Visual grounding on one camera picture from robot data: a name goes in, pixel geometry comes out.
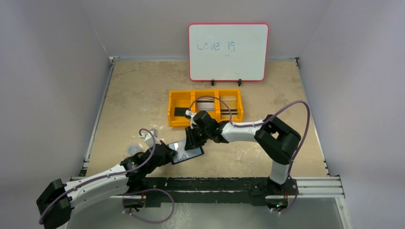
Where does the black leather card holder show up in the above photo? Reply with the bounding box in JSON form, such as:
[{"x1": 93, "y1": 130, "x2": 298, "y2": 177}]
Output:
[{"x1": 168, "y1": 139, "x2": 204, "y2": 165}]

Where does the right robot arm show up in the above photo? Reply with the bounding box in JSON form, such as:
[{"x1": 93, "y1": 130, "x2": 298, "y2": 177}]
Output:
[{"x1": 184, "y1": 111, "x2": 301, "y2": 194}]

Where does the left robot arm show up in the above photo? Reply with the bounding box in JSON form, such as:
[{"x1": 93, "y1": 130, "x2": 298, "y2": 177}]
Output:
[{"x1": 36, "y1": 141, "x2": 177, "y2": 229}]

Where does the black card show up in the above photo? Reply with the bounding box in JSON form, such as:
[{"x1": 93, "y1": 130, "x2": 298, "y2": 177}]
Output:
[{"x1": 173, "y1": 107, "x2": 189, "y2": 117}]

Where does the gold striped card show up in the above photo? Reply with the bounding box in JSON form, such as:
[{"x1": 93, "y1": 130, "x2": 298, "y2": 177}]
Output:
[{"x1": 220, "y1": 95, "x2": 238, "y2": 120}]

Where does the left yellow bin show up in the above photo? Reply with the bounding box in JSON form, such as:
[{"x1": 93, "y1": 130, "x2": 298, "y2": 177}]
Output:
[{"x1": 167, "y1": 90, "x2": 192, "y2": 127}]

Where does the middle yellow bin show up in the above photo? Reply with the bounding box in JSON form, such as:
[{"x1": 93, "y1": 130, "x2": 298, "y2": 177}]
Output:
[{"x1": 189, "y1": 90, "x2": 219, "y2": 126}]

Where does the pink framed whiteboard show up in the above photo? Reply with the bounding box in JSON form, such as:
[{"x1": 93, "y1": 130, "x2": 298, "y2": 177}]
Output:
[{"x1": 188, "y1": 22, "x2": 270, "y2": 82}]

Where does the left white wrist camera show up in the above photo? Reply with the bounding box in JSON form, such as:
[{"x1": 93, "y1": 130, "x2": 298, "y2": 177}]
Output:
[{"x1": 139, "y1": 128, "x2": 161, "y2": 148}]

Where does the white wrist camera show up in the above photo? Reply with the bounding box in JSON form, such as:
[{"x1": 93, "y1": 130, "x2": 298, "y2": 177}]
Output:
[
  {"x1": 139, "y1": 128, "x2": 161, "y2": 148},
  {"x1": 184, "y1": 110, "x2": 197, "y2": 121}
]

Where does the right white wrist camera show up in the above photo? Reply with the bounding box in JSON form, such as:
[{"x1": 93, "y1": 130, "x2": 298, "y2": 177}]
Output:
[{"x1": 184, "y1": 110, "x2": 197, "y2": 121}]

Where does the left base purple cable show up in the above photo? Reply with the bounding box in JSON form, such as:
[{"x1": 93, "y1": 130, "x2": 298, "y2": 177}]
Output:
[{"x1": 121, "y1": 188, "x2": 175, "y2": 224}]

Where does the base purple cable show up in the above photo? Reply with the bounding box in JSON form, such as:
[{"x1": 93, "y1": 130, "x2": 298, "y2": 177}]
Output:
[
  {"x1": 269, "y1": 180, "x2": 302, "y2": 216},
  {"x1": 121, "y1": 188, "x2": 175, "y2": 224}
]

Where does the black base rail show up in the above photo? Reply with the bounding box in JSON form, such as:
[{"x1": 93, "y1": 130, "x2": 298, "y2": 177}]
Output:
[{"x1": 112, "y1": 167, "x2": 301, "y2": 209}]

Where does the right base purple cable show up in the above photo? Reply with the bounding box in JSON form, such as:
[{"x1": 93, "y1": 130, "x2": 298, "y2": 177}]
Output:
[{"x1": 269, "y1": 180, "x2": 302, "y2": 216}]

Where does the aluminium frame rail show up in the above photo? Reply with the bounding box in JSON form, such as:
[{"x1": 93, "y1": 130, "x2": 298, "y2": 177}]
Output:
[{"x1": 64, "y1": 177, "x2": 345, "y2": 199}]

